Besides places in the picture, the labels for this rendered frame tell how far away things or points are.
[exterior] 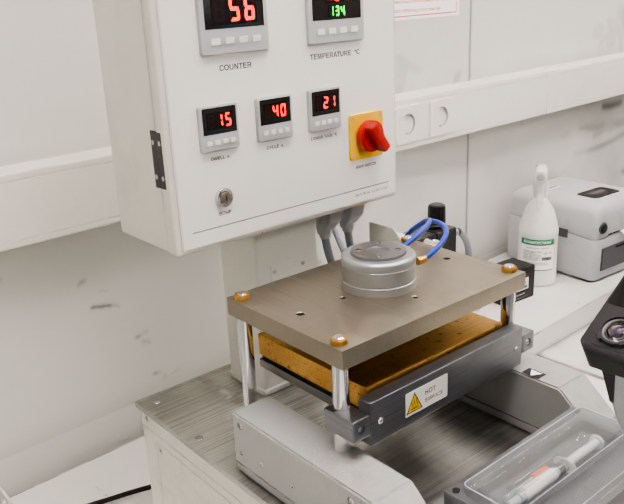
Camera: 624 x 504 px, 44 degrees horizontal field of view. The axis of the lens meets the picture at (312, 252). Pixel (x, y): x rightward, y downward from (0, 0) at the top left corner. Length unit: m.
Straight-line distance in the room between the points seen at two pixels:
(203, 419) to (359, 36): 0.49
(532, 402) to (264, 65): 0.47
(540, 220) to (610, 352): 1.09
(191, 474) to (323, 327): 0.30
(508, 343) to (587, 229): 0.86
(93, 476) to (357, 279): 0.58
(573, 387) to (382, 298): 0.23
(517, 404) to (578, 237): 0.84
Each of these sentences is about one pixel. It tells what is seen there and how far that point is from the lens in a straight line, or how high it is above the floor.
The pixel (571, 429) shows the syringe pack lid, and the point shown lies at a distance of 0.78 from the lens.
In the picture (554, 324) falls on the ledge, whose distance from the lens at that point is 1.51.
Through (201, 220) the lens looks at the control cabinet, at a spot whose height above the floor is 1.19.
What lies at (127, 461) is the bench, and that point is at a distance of 1.23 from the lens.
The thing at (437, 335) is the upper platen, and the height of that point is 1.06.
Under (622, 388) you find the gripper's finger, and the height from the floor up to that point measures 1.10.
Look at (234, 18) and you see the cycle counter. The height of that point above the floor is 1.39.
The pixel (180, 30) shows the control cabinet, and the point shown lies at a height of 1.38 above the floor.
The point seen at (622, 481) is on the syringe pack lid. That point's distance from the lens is 0.73.
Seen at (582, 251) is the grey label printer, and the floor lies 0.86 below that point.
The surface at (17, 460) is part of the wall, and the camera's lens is 1.22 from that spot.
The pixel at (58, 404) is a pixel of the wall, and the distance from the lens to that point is 1.21.
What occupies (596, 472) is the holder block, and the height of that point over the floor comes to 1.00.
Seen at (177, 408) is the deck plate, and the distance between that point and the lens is 0.97.
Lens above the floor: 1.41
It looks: 19 degrees down
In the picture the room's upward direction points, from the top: 3 degrees counter-clockwise
